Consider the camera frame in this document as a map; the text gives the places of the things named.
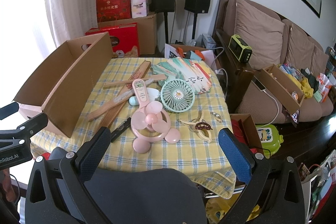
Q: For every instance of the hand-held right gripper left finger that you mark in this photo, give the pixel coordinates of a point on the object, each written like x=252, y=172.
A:
x=95, y=146

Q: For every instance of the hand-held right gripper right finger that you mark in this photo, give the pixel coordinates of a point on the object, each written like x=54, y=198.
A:
x=233, y=153

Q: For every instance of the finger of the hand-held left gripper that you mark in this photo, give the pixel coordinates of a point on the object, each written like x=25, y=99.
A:
x=31, y=125
x=9, y=110

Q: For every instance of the pink handheld fan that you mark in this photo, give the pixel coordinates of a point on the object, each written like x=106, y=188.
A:
x=151, y=119

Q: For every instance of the long cardboard box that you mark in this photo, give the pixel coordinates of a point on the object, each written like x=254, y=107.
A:
x=86, y=74

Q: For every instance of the green mini fan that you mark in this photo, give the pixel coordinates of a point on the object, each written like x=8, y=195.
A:
x=178, y=95

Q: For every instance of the painted paddle fan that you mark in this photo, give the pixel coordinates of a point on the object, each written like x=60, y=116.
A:
x=183, y=69

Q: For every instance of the small cardboard box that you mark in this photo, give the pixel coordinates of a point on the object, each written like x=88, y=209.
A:
x=252, y=129

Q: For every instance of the cream hair claw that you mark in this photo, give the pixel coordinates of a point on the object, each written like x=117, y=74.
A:
x=206, y=136

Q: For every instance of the dark bamboo folding fan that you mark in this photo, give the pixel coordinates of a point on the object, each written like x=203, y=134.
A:
x=111, y=116

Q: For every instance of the green toy box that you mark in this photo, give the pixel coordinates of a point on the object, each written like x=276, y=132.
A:
x=267, y=140

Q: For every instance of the light wooden folding fan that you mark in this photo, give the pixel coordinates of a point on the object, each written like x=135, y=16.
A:
x=105, y=109

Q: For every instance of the brown hair clip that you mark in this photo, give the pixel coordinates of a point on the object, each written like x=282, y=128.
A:
x=203, y=126

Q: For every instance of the beaded hair clip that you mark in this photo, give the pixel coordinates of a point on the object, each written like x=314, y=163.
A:
x=216, y=116

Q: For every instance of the brown sofa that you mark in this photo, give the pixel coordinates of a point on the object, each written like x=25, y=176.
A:
x=260, y=103

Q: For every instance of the yellow plastic bag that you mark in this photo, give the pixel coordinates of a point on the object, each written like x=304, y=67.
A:
x=223, y=209

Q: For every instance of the pale blue small case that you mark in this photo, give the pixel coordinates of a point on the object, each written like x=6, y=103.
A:
x=133, y=101

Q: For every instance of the yellow checked tablecloth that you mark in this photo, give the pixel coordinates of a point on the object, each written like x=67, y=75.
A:
x=162, y=155

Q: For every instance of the smartphone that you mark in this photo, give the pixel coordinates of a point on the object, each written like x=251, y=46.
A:
x=260, y=83

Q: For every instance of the white cup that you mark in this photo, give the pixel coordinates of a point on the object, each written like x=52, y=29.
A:
x=153, y=94

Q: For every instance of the narrow cardboard tray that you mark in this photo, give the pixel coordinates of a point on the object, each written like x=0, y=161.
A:
x=275, y=85

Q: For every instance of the red print wooden folding fan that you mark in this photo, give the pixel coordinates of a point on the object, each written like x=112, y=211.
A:
x=139, y=70

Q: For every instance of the white paper shopping bag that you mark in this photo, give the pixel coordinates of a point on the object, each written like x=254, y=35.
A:
x=317, y=187

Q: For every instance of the green black power station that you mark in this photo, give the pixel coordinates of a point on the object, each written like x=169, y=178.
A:
x=240, y=49

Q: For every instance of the red gift box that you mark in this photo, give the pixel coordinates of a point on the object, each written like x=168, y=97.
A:
x=123, y=37

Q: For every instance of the grey appliance box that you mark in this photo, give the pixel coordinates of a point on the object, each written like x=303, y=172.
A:
x=208, y=40

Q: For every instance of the white curtain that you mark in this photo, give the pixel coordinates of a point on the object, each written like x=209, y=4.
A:
x=65, y=3

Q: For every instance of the large beige cushion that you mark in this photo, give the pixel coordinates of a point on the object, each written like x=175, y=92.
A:
x=257, y=32

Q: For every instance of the large brown cardboard box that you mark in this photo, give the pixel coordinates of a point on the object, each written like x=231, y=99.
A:
x=147, y=32

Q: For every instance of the black speaker stand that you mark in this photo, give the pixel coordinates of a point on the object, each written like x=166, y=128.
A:
x=194, y=27
x=166, y=29

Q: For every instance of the red gift bag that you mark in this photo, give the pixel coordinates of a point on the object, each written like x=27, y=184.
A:
x=113, y=3

